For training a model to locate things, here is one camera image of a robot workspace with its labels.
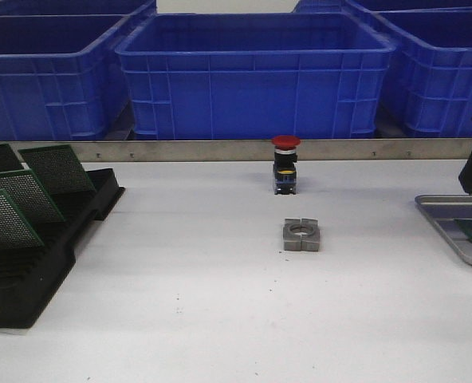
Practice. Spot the green perforated board front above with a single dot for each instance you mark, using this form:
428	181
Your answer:
15	230

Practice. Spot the green perforated board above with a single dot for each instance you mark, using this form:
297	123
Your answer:
29	194
15	230
58	169

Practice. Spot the silver metal tray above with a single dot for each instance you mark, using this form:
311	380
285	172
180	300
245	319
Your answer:
442	211

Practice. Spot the green perforated board rear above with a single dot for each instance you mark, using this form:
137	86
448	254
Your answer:
58	169

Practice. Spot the green perforated board middle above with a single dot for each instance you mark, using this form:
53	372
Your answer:
29	194

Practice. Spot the black slotted board rack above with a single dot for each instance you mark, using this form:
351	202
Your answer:
29	277

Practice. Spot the blue plastic crate right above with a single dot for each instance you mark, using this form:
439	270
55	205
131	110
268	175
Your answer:
428	87

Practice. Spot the blue plastic crate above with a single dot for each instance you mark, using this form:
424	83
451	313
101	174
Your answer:
428	87
60	77
254	76

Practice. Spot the grey metal clamp block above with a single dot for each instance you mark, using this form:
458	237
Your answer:
301	235

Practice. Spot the blue crate back right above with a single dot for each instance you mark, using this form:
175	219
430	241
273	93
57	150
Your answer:
363	8

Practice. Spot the red emergency stop button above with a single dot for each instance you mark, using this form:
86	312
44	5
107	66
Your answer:
284	169

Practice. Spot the blue plastic crate centre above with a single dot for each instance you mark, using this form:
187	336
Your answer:
254	76

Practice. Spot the blue plastic crate left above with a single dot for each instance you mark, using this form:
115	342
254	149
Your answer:
60	77

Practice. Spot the blue crate back left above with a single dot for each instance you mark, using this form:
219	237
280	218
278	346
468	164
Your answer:
65	7

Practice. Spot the steel table edge rail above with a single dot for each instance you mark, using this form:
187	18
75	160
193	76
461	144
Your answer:
262	150

